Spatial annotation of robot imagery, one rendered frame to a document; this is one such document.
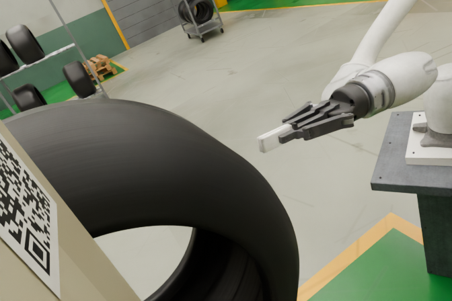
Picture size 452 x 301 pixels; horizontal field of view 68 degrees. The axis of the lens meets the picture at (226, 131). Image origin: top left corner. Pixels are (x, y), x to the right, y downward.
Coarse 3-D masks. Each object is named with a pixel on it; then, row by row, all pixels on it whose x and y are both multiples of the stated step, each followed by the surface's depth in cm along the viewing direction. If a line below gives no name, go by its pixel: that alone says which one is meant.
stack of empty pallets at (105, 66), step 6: (96, 60) 818; (102, 60) 803; (108, 60) 810; (84, 66) 816; (102, 66) 916; (108, 66) 807; (90, 72) 904; (96, 72) 805; (108, 72) 815; (114, 72) 822; (102, 78) 811
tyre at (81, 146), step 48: (48, 144) 34; (96, 144) 35; (144, 144) 37; (192, 144) 40; (96, 192) 32; (144, 192) 35; (192, 192) 37; (240, 192) 41; (192, 240) 75; (240, 240) 41; (288, 240) 47; (192, 288) 76; (240, 288) 68; (288, 288) 49
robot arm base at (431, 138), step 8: (416, 128) 131; (424, 128) 128; (424, 136) 127; (432, 136) 124; (440, 136) 120; (448, 136) 118; (424, 144) 124; (432, 144) 123; (440, 144) 121; (448, 144) 120
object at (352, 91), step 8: (344, 88) 67; (352, 88) 66; (360, 88) 66; (336, 96) 68; (344, 96) 66; (352, 96) 65; (360, 96) 65; (344, 104) 66; (352, 104) 65; (360, 104) 65; (368, 104) 66; (336, 112) 64; (344, 112) 64; (352, 112) 65; (360, 112) 66
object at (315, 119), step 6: (336, 102) 66; (330, 108) 65; (336, 108) 65; (318, 114) 65; (324, 114) 64; (306, 120) 64; (312, 120) 63; (318, 120) 64; (294, 126) 62; (300, 126) 62
